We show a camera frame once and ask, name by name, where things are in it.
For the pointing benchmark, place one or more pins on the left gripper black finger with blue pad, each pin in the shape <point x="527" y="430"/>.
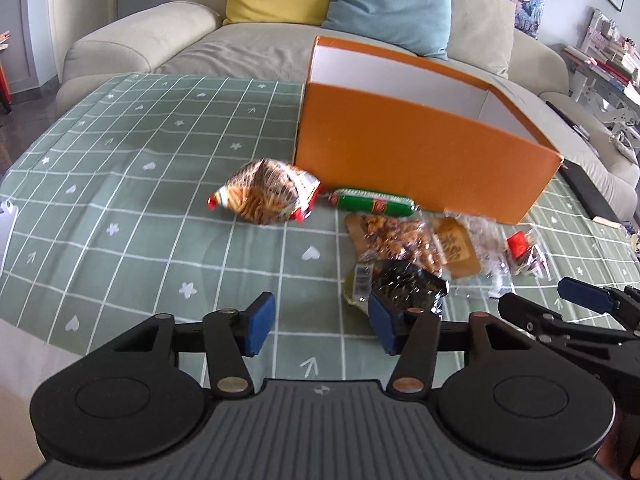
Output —
<point x="413" y="336"/>
<point x="232" y="335"/>

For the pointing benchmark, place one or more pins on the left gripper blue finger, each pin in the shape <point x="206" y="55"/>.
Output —
<point x="621" y="304"/>

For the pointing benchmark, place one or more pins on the dark seaweed snack packet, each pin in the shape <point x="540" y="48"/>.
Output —
<point x="406" y="285"/>

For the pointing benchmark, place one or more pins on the clear bag of nuts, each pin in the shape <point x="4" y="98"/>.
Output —
<point x="377" y="238"/>

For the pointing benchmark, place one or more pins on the small red snack packet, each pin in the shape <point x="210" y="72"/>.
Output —
<point x="525" y="255"/>

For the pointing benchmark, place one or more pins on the fries snack bag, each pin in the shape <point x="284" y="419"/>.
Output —
<point x="268" y="191"/>

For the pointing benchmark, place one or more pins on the green sausage stick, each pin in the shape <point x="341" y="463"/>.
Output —
<point x="369" y="202"/>

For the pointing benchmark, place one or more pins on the clear bag white balls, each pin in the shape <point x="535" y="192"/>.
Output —
<point x="476" y="262"/>

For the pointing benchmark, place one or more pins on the black notebook on table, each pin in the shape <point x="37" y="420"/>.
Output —
<point x="593" y="203"/>

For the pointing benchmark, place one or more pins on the green checked tablecloth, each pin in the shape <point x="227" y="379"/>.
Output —
<point x="112" y="227"/>

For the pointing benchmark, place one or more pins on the dark book on sofa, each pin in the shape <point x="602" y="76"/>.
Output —
<point x="579" y="129"/>

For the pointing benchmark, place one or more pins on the orange cardboard box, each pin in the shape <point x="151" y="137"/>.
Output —
<point x="391" y="122"/>

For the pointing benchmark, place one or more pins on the white desk with books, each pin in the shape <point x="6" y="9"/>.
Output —
<point x="606" y="76"/>

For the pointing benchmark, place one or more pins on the beige fabric sofa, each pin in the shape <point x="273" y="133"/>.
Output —
<point x="187" y="37"/>

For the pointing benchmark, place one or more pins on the beige cushion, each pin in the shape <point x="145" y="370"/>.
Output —
<point x="482" y="34"/>

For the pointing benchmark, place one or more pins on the light blue cushion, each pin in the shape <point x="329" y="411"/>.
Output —
<point x="419" y="26"/>

